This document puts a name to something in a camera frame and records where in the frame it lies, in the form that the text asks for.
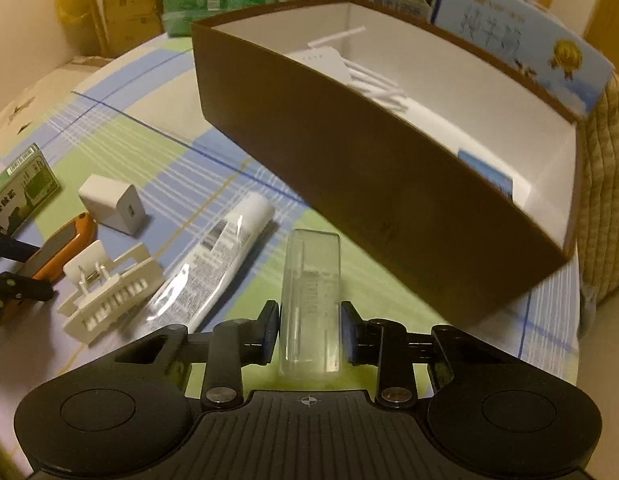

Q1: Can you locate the cardboard box with white flap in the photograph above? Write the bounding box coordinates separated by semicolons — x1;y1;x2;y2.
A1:
90;0;165;58

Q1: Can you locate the brown cardboard storage box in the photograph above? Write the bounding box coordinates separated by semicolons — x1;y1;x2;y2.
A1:
189;0;585;331

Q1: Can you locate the white plastic clip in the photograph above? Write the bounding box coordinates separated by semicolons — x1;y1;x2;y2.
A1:
59;240;167;348

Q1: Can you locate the white router with antenna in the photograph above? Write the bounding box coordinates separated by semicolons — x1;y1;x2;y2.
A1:
284;25;415;113

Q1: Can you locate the white cube power adapter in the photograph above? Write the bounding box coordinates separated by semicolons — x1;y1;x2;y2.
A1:
78;175;150;236

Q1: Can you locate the quilted beige chair cover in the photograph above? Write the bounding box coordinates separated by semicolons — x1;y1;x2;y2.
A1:
574;72;619;301

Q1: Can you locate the clear plastic case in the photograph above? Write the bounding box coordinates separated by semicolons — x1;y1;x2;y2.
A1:
279;228;343;376

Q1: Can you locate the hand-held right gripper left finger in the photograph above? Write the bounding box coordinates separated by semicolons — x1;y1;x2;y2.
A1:
112;300;281;411

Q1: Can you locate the beige printed sheet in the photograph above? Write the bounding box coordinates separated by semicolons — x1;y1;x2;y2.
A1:
0;52;120;131

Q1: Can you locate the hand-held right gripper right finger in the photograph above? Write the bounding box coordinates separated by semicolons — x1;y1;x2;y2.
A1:
339;300;505;408

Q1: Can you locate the light blue milk carton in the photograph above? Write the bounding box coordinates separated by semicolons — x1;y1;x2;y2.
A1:
432;0;617;116

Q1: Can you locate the yellow plastic bag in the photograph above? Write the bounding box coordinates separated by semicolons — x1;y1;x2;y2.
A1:
54;0;107;56

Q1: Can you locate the green medicine box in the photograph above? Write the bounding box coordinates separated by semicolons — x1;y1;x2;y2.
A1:
0;143;60;236

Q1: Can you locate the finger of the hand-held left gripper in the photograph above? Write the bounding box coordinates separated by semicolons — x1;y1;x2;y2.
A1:
0;271;57;328
0;217;41;263

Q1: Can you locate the blue medicine box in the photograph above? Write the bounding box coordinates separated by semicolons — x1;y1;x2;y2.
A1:
458;149;514;206

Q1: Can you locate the orange plastic tool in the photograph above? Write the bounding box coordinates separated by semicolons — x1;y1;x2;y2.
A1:
0;212;97;326

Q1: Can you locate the white ointment tube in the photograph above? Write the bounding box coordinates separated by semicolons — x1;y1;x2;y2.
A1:
146;195;275;333

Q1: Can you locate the green pack of drink cartons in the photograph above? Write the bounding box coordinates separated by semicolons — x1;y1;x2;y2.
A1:
162;0;305;36

